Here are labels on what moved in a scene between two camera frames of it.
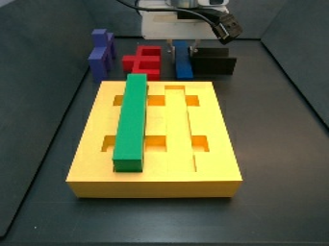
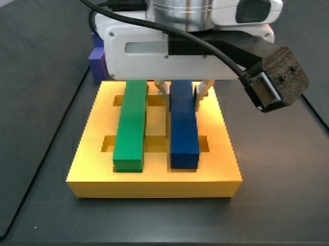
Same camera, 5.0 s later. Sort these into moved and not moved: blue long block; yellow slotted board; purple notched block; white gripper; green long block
Moved: blue long block; white gripper
Not moved: purple notched block; yellow slotted board; green long block
